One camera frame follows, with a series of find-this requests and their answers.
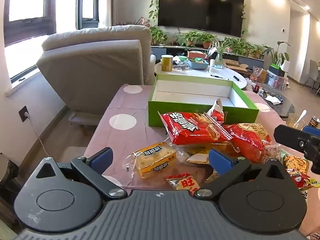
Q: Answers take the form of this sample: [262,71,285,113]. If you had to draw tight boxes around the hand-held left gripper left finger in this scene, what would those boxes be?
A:
[32,147,127,200]

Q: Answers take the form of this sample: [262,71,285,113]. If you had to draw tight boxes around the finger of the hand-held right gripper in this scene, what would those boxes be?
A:
[273,124,312,153]
[303,126,320,137]

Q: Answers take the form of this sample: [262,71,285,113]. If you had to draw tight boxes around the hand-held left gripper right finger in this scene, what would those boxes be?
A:
[194,149,292,200]

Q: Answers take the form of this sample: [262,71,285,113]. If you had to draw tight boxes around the yellow red crab snack bag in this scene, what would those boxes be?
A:
[282,154,312,198]

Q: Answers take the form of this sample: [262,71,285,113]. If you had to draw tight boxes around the red bread packet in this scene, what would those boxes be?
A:
[222,122,282,164]

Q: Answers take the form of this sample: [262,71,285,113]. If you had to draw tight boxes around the large red snack bag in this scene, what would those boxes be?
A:
[158,112,232,146]

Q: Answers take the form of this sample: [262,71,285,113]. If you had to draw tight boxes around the red rice cracker packet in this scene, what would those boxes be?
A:
[166,172,202,197]

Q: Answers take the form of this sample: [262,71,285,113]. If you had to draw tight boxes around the yellow cake packet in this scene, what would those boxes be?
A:
[126,141,177,180]

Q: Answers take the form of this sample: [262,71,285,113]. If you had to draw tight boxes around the green cardboard box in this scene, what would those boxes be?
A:
[147,74,260,128]

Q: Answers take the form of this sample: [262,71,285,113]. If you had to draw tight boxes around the dark drink can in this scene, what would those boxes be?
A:
[308,116,320,129]

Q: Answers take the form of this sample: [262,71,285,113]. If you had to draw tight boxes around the white plastic spoon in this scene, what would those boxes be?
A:
[294,109,307,129]

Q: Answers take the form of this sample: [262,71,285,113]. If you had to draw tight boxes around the pink polka dot tablecloth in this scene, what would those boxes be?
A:
[84,84,320,238]

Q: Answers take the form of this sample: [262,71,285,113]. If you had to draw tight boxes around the dark round low table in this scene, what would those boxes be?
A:
[246,80,295,119]

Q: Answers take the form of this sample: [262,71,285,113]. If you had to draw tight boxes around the white cloth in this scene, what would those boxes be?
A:
[265,95,282,105]

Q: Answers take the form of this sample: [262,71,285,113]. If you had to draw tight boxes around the small red white packet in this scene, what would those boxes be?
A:
[205,99,227,125]

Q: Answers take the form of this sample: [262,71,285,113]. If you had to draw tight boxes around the clear storage bin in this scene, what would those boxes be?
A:
[266,74,288,90]

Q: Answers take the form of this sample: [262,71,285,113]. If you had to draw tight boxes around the grey dining chair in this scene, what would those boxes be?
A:
[306,59,320,93]

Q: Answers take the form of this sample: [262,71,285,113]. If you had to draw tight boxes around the plastic bag with fruit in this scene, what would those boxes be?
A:
[251,66,268,83]

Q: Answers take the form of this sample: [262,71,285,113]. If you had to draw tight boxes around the tall leafy plant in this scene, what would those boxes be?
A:
[264,41,290,67]

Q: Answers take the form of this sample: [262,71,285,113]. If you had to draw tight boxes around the round white coffee table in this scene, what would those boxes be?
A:
[154,61,247,89]

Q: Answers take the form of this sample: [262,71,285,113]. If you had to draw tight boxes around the open cardboard box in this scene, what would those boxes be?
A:
[224,59,249,74]

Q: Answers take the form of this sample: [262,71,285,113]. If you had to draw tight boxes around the beige sofa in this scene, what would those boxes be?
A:
[36,24,157,127]

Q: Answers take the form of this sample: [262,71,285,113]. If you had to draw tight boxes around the blue basket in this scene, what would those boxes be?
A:
[187,58,209,70]

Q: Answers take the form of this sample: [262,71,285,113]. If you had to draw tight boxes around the glass vase with stems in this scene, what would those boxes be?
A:
[214,42,224,67]

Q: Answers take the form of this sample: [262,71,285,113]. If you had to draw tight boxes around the yellow canister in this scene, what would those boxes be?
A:
[161,54,174,72]

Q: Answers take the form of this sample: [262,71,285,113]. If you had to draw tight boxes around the grey television cabinet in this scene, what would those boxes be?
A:
[151,44,265,67]

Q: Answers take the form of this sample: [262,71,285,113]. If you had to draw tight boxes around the row of potted plants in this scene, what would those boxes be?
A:
[150,26,265,59]

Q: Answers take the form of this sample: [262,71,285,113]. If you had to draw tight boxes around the red flower arrangement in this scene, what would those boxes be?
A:
[135,17,151,28]

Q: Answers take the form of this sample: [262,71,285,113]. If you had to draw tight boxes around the narrow dark framed window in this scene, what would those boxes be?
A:
[76,0,100,30]

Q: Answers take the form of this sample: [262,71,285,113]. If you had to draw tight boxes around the wide dark framed window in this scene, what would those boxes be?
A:
[4,0,57,47]

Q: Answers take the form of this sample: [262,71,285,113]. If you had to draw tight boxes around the white power cable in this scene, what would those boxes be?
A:
[25,115,54,157]

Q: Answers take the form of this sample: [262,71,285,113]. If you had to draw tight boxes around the grey wall socket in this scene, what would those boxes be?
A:
[19,106,29,122]

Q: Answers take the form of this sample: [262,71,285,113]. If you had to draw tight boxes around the black wall television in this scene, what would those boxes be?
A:
[157,0,245,37]

